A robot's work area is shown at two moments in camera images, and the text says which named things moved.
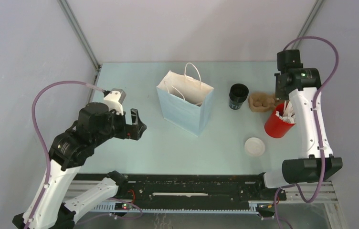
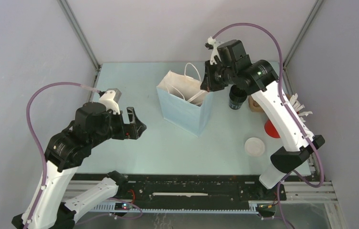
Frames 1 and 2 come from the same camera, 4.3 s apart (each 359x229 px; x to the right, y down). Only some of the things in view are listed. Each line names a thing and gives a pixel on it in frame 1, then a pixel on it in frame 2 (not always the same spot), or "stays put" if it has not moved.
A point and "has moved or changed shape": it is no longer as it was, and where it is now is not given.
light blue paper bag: x=184 y=101 stays put
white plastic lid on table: x=254 y=146 stays put
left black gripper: x=141 y=126 stays put
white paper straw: x=284 y=107 has moved or changed shape
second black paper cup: x=238 y=93 stays put
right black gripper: x=279 y=95 -> x=207 y=84
